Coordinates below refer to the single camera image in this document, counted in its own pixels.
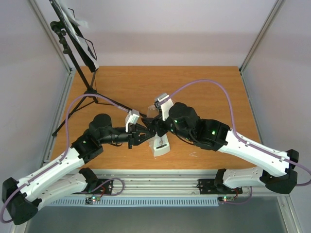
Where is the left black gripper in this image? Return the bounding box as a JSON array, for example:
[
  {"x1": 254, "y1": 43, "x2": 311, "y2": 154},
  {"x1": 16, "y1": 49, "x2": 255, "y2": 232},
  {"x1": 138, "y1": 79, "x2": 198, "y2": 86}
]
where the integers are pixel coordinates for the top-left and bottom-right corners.
[{"x1": 100, "y1": 123, "x2": 154, "y2": 150}]

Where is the white metronome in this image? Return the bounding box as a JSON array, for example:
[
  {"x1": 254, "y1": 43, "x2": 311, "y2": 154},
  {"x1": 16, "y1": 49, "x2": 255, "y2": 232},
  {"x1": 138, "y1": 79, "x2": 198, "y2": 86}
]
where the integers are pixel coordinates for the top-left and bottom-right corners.
[{"x1": 148, "y1": 134, "x2": 171, "y2": 157}]

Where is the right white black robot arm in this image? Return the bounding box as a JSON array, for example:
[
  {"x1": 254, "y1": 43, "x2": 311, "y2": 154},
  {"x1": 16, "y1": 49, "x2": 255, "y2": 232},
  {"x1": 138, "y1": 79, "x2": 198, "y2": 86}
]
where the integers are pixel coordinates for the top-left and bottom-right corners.
[{"x1": 142, "y1": 102, "x2": 299, "y2": 194}]

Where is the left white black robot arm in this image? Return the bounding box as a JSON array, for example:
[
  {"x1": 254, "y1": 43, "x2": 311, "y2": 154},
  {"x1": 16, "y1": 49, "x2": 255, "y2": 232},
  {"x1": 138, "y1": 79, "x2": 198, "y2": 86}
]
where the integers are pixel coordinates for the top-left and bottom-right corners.
[{"x1": 0, "y1": 114, "x2": 156, "y2": 225}]

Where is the left small circuit board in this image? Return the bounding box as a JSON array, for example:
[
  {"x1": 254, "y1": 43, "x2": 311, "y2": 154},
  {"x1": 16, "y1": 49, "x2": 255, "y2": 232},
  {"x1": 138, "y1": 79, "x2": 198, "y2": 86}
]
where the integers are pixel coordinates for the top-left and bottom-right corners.
[{"x1": 85, "y1": 196, "x2": 101, "y2": 205}]

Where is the small circuit board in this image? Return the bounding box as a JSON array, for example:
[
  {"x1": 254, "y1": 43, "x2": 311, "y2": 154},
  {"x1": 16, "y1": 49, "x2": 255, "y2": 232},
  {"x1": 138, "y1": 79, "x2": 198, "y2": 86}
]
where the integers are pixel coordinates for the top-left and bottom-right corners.
[
  {"x1": 85, "y1": 196, "x2": 101, "y2": 205},
  {"x1": 218, "y1": 196, "x2": 235, "y2": 202}
]

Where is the right small circuit board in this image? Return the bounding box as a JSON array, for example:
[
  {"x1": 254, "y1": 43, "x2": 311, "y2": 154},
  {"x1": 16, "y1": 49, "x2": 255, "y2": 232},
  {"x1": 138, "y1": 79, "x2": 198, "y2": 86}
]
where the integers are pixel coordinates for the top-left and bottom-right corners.
[{"x1": 218, "y1": 196, "x2": 235, "y2": 202}]

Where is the black music stand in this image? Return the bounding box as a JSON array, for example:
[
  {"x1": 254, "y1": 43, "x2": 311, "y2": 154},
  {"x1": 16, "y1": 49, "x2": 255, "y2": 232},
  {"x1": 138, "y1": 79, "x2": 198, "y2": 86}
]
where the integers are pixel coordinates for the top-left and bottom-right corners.
[{"x1": 50, "y1": 0, "x2": 132, "y2": 136}]

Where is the white sheet music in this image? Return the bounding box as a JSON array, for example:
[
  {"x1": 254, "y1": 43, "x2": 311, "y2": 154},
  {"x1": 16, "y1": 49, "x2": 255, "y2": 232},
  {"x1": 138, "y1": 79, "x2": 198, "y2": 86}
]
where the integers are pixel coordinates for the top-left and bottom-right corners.
[{"x1": 58, "y1": 0, "x2": 88, "y2": 28}]

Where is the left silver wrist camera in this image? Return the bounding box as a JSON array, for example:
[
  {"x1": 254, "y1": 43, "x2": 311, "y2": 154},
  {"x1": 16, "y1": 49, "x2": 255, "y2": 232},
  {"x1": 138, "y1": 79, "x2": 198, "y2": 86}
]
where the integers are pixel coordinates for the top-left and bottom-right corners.
[{"x1": 125, "y1": 109, "x2": 140, "y2": 133}]

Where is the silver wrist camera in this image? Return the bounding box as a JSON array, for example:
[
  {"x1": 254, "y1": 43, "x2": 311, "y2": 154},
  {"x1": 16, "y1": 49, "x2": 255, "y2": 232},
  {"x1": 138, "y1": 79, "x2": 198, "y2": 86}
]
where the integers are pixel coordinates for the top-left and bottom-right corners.
[
  {"x1": 154, "y1": 93, "x2": 174, "y2": 121},
  {"x1": 125, "y1": 109, "x2": 140, "y2": 133}
]

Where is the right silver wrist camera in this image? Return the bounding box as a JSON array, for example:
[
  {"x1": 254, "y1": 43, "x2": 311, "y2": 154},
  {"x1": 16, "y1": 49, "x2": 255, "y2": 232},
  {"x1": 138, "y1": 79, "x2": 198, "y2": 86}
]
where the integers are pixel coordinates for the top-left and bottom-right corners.
[{"x1": 154, "y1": 93, "x2": 174, "y2": 121}]

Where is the aluminium frame rail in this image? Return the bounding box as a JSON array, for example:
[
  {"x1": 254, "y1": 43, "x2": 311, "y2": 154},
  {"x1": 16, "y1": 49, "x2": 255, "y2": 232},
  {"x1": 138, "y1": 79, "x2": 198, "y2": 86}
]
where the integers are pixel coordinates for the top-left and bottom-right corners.
[{"x1": 23, "y1": 169, "x2": 290, "y2": 197}]

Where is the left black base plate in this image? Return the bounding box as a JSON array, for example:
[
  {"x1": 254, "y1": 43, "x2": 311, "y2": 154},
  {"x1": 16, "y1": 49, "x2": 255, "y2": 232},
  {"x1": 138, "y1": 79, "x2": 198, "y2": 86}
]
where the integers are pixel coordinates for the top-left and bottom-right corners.
[{"x1": 74, "y1": 178, "x2": 125, "y2": 196}]

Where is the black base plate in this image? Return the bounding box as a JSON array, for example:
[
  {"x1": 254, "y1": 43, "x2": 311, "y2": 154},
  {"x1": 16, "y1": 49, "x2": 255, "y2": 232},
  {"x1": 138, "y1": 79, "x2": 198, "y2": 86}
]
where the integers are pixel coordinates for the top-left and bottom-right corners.
[
  {"x1": 74, "y1": 178, "x2": 125, "y2": 196},
  {"x1": 196, "y1": 179, "x2": 243, "y2": 195}
]

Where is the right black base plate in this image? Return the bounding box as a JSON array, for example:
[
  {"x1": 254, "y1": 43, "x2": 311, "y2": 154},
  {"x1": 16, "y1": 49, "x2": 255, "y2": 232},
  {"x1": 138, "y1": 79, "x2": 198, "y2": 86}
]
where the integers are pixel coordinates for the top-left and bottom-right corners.
[{"x1": 196, "y1": 179, "x2": 243, "y2": 195}]

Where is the grey slotted cable duct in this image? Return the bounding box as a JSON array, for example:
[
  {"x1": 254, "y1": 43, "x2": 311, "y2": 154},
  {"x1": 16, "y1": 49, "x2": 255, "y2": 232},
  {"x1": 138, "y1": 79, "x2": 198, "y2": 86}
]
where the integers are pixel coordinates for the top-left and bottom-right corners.
[{"x1": 49, "y1": 197, "x2": 218, "y2": 208}]

